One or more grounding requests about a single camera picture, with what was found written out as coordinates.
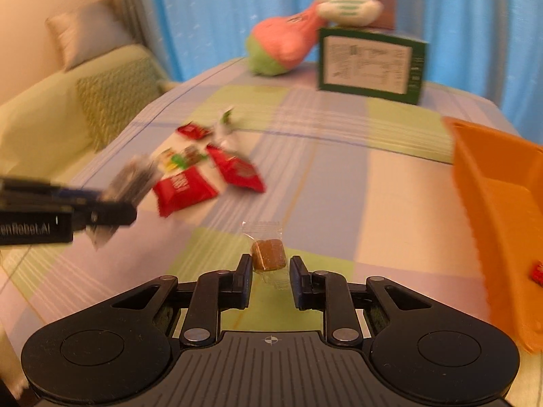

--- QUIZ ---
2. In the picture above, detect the blue star curtain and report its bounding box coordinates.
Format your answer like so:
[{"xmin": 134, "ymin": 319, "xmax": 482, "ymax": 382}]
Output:
[{"xmin": 121, "ymin": 0, "xmax": 543, "ymax": 137}]

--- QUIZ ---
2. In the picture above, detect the small red candy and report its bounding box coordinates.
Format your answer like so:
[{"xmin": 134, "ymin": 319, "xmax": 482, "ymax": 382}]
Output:
[{"xmin": 176, "ymin": 122, "xmax": 213, "ymax": 140}]

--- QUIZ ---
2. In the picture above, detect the white clear snack packet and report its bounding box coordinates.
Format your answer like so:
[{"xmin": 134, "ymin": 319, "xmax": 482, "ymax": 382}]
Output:
[{"xmin": 213, "ymin": 106, "xmax": 238, "ymax": 149}]

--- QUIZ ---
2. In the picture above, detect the red snack packet white print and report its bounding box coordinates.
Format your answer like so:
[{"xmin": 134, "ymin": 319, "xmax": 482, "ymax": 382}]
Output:
[{"xmin": 153, "ymin": 166, "xmax": 220, "ymax": 218}]

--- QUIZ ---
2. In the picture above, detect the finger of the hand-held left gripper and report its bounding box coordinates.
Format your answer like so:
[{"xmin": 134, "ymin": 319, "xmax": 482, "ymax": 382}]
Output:
[
  {"xmin": 70, "ymin": 200, "xmax": 139, "ymax": 232},
  {"xmin": 0, "ymin": 178, "xmax": 104, "ymax": 210}
]

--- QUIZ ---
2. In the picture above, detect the green box with white label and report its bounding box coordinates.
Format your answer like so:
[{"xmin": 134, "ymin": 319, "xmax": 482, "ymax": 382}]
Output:
[{"xmin": 318, "ymin": 27, "xmax": 429, "ymax": 106}]

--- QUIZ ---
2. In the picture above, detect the orange plastic tray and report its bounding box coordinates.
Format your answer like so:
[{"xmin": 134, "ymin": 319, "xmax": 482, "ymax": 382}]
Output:
[{"xmin": 442, "ymin": 116, "xmax": 543, "ymax": 353}]

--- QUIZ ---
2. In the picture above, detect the small yellow red snack packet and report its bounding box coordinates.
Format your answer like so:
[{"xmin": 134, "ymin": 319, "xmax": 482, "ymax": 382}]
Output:
[{"xmin": 157, "ymin": 146, "xmax": 209, "ymax": 173}]

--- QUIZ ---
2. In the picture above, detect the grey pillow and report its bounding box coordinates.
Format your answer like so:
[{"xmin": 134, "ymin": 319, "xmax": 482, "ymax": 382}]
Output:
[{"xmin": 45, "ymin": 0, "xmax": 137, "ymax": 72}]

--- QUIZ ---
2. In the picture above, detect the silver snack packet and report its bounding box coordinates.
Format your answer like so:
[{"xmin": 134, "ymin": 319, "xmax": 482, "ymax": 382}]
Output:
[{"xmin": 90, "ymin": 155, "xmax": 163, "ymax": 251}]

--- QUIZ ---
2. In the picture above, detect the light green sofa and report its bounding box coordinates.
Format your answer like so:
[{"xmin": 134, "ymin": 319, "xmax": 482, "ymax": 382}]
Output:
[{"xmin": 0, "ymin": 44, "xmax": 171, "ymax": 187}]

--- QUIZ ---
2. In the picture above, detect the green patterned cushion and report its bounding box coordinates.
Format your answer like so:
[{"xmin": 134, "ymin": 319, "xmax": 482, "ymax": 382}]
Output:
[{"xmin": 76, "ymin": 57, "xmax": 165, "ymax": 154}]

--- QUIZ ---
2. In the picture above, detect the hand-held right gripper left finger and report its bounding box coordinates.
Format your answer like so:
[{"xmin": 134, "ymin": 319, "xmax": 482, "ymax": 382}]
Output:
[{"xmin": 111, "ymin": 254, "xmax": 254, "ymax": 347}]

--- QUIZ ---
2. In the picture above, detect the checked tablecloth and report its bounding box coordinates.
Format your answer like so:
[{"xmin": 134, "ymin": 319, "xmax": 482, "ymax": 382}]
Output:
[{"xmin": 0, "ymin": 57, "xmax": 543, "ymax": 407}]

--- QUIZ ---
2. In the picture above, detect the red snack packet dark picture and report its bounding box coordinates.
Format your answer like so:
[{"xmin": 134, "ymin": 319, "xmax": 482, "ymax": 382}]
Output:
[{"xmin": 206, "ymin": 144, "xmax": 267, "ymax": 195}]

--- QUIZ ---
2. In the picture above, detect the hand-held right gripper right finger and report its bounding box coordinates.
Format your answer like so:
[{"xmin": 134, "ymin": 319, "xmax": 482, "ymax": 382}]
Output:
[{"xmin": 289, "ymin": 255, "xmax": 433, "ymax": 347}]

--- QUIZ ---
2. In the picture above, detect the pink green plush toy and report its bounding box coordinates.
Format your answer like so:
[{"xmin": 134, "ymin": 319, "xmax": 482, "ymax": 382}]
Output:
[{"xmin": 246, "ymin": 2, "xmax": 324, "ymax": 78}]

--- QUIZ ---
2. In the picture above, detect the brown candy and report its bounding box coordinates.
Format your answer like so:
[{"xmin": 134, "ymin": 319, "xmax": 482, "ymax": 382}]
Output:
[{"xmin": 240, "ymin": 220, "xmax": 290, "ymax": 291}]

